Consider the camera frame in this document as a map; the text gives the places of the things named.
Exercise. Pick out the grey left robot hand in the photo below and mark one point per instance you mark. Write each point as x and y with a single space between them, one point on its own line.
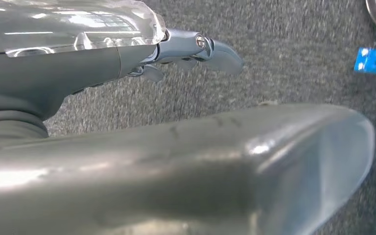
175 181

